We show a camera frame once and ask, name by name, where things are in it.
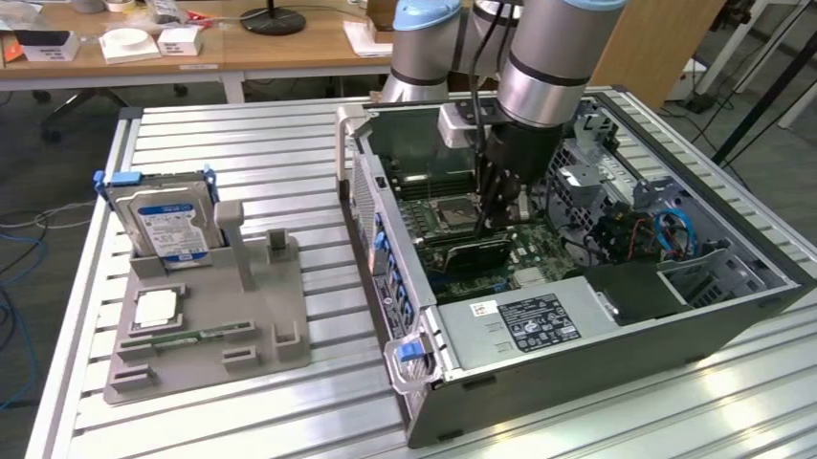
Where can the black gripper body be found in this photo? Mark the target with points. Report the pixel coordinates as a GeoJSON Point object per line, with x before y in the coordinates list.
{"type": "Point", "coordinates": [519, 148]}

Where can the black graphics card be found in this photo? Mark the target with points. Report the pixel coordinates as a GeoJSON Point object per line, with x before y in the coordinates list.
{"type": "Point", "coordinates": [475, 255]}

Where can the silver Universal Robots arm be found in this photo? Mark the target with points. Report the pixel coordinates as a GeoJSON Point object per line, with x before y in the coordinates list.
{"type": "Point", "coordinates": [548, 62]}

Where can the CPU socket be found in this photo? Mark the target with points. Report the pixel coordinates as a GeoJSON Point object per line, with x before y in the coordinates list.
{"type": "Point", "coordinates": [452, 210]}

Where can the black RAM slots bank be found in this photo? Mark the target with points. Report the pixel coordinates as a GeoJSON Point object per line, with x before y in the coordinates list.
{"type": "Point", "coordinates": [434, 184]}

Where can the green RAM stick with label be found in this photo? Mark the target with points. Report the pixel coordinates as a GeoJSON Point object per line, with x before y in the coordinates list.
{"type": "Point", "coordinates": [446, 241]}

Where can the green motherboard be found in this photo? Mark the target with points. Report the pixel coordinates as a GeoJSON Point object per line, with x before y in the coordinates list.
{"type": "Point", "coordinates": [548, 248]}

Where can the perforated metal disk bay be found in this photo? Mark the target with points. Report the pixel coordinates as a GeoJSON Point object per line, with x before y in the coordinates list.
{"type": "Point", "coordinates": [590, 184]}

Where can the silver chipset heatsink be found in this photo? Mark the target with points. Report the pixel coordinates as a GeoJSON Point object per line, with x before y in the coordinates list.
{"type": "Point", "coordinates": [528, 277]}

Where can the grey power supply unit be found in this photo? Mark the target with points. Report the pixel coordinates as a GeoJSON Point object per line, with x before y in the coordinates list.
{"type": "Point", "coordinates": [478, 344]}

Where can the white box with red button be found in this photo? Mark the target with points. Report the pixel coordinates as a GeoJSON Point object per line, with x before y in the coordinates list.
{"type": "Point", "coordinates": [686, 81]}

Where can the black floor pedal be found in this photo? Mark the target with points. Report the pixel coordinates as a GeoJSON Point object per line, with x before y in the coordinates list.
{"type": "Point", "coordinates": [702, 104]}

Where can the wooden cabinet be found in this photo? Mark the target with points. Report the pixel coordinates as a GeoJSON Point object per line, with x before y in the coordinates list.
{"type": "Point", "coordinates": [663, 48]}

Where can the white paper stack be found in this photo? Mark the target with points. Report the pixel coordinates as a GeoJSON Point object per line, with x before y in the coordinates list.
{"type": "Point", "coordinates": [363, 43]}

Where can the blue case latch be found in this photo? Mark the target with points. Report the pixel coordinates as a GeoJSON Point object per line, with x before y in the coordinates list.
{"type": "Point", "coordinates": [408, 353]}

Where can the open metal disk bay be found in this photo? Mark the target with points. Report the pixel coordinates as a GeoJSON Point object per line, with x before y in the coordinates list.
{"type": "Point", "coordinates": [721, 277]}

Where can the brown cardboard box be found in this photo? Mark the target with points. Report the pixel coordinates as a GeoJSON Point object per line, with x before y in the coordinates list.
{"type": "Point", "coordinates": [379, 9]}

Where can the wooden office desk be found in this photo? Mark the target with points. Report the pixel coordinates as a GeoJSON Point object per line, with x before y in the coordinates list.
{"type": "Point", "coordinates": [82, 67]}
{"type": "Point", "coordinates": [319, 59]}

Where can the open dark PC case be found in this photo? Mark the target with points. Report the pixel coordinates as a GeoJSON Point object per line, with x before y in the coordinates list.
{"type": "Point", "coordinates": [574, 382]}

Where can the black stand pole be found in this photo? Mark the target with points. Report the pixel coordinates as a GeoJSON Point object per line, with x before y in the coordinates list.
{"type": "Point", "coordinates": [766, 104]}

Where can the black lamp base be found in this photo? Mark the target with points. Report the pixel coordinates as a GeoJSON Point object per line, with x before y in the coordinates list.
{"type": "Point", "coordinates": [273, 21]}

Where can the grey plastic parts rack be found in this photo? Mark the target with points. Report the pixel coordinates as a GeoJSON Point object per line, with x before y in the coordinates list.
{"type": "Point", "coordinates": [211, 306]}

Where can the hard disk in blue caddy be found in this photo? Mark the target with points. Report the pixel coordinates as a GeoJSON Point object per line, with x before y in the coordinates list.
{"type": "Point", "coordinates": [165, 229]}

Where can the green RAM stick bare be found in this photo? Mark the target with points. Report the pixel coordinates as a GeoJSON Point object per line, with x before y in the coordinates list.
{"type": "Point", "coordinates": [184, 338]}

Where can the silver CPU chip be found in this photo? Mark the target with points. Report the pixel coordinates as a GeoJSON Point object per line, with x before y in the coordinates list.
{"type": "Point", "coordinates": [156, 310]}

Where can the small white box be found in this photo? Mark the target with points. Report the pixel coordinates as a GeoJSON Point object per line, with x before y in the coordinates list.
{"type": "Point", "coordinates": [179, 43]}

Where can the plastic wrapped pack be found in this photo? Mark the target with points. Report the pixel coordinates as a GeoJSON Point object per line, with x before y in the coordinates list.
{"type": "Point", "coordinates": [165, 9]}

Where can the white round holder on box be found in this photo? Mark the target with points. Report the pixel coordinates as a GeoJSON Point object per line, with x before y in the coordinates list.
{"type": "Point", "coordinates": [131, 48]}

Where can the black office chair base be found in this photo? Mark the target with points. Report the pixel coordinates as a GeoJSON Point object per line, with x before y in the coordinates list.
{"type": "Point", "coordinates": [52, 133]}

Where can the grey cup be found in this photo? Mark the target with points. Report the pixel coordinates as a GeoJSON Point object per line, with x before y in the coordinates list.
{"type": "Point", "coordinates": [88, 6]}

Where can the white box with black top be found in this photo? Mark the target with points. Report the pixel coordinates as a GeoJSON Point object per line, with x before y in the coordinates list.
{"type": "Point", "coordinates": [50, 50]}

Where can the orange cardboard box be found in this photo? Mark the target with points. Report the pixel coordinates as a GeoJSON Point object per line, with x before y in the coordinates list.
{"type": "Point", "coordinates": [9, 50]}

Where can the clear plastic bag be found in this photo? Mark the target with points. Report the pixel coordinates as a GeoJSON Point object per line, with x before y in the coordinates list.
{"type": "Point", "coordinates": [18, 19]}

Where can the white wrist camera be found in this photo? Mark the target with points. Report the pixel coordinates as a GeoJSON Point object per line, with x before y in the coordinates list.
{"type": "Point", "coordinates": [456, 129]}

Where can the white desk frame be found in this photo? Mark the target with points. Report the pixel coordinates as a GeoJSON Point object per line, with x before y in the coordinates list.
{"type": "Point", "coordinates": [733, 48]}

